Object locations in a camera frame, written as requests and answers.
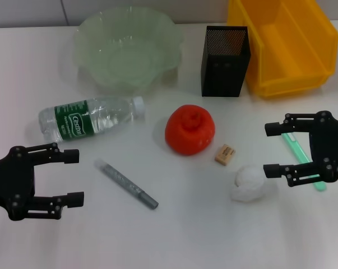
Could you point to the black mesh pen holder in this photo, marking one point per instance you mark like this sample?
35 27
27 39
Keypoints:
224 75

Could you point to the pale green glass fruit bowl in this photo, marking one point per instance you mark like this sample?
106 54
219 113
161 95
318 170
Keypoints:
129 56

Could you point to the grey glitter pen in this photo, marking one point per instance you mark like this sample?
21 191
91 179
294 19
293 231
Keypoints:
126 185

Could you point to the yellow plastic bin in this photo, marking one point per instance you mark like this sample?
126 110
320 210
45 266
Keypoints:
292 56

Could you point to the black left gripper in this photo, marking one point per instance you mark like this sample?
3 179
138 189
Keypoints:
14 182

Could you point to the red-orange fruit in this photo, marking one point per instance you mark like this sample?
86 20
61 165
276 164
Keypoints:
189 131

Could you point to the mint green pen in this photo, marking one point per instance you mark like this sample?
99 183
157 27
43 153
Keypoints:
297 151

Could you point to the clear green-label water bottle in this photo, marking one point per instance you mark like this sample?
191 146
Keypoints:
73 120

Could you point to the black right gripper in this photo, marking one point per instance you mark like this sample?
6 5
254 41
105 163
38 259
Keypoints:
331 145

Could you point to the small tan eraser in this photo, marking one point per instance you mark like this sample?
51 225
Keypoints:
225 155

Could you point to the white paper ball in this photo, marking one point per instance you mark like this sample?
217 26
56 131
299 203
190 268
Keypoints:
248 183

